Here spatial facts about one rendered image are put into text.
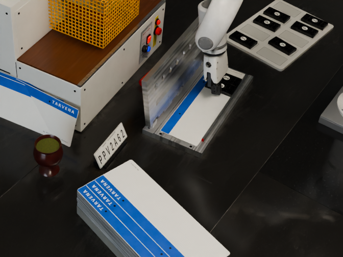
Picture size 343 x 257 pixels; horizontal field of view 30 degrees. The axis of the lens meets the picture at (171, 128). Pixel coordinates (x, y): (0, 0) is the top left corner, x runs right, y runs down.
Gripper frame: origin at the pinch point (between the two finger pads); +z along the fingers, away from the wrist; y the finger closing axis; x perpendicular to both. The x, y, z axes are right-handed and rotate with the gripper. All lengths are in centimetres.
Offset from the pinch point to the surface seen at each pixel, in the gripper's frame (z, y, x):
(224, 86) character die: 1.8, 4.1, -1.3
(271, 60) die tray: 5.6, 30.2, -8.6
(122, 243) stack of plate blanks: -2, -73, -6
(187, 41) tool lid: -15.4, 1.9, 10.5
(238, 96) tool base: 3.8, 3.0, -6.5
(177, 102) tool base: 0.5, -10.8, 9.3
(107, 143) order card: -4.1, -41.9, 16.9
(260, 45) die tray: 4.2, 36.3, -1.9
